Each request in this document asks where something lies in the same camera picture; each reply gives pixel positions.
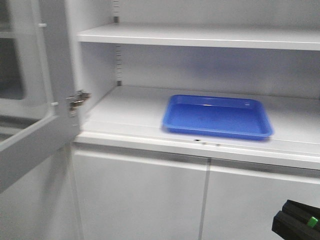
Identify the lower cabinet left door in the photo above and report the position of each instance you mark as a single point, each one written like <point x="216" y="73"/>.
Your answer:
<point x="130" y="194"/>

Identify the metal door hinge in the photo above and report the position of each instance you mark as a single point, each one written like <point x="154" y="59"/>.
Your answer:
<point x="78" y="99"/>

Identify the green plastic spoon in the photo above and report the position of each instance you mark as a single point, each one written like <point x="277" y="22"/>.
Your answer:
<point x="312" y="222"/>

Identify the open cabinet glass door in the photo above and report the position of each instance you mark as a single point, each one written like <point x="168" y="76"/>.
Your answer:
<point x="36" y="85"/>

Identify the grey cabinet shelf upper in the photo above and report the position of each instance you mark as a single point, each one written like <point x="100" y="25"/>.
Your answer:
<point x="202" y="35"/>

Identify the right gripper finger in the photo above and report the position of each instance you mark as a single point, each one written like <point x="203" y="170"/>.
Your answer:
<point x="300" y="211"/>
<point x="289" y="228"/>

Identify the lower cabinet right door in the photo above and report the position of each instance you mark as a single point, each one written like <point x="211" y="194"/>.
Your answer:
<point x="242" y="198"/>

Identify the blue plastic tray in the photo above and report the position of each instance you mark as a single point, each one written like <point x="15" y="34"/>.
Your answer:
<point x="237" y="118"/>

